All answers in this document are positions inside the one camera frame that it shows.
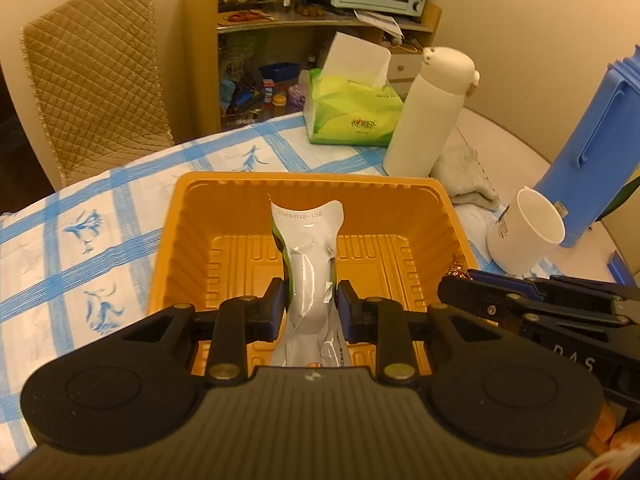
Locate white cup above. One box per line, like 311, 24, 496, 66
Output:
487, 186, 567, 277

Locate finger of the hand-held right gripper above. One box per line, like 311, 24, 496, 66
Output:
467, 270, 626, 302
437, 276, 617, 329

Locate blue plastic pitcher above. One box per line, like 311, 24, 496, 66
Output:
530, 45, 640, 248

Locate orange plastic tray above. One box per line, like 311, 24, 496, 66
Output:
147, 171, 481, 378

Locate green tissue box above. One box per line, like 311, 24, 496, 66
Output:
304, 31, 405, 147

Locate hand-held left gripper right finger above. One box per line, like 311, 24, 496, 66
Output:
336, 280, 501, 387

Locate blue plastic basket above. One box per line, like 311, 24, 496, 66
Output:
258, 62, 302, 82

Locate wooden shelf unit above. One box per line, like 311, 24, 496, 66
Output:
181, 0, 443, 133

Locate blue checked tablecloth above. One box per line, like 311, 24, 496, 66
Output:
0, 110, 501, 466

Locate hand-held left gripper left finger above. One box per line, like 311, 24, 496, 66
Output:
119, 277, 287, 387

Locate white thermos bottle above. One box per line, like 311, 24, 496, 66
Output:
383, 46, 481, 178

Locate green silver snack packet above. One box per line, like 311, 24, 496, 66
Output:
270, 199, 353, 368

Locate red scissors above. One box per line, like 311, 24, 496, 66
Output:
222, 9, 275, 23

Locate blue flat object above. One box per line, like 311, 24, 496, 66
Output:
607, 252, 632, 284

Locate grey cloth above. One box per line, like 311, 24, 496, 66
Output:
432, 144, 501, 211

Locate stack of papers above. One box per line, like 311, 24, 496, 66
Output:
354, 9, 405, 41

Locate orange printed cloth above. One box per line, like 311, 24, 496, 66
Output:
587, 405, 640, 480

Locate white drawer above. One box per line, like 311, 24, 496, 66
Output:
387, 50, 425, 82

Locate chair with quilted cover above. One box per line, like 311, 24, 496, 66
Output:
20, 0, 176, 193

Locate red foil candy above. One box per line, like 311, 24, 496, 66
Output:
442, 259, 472, 282

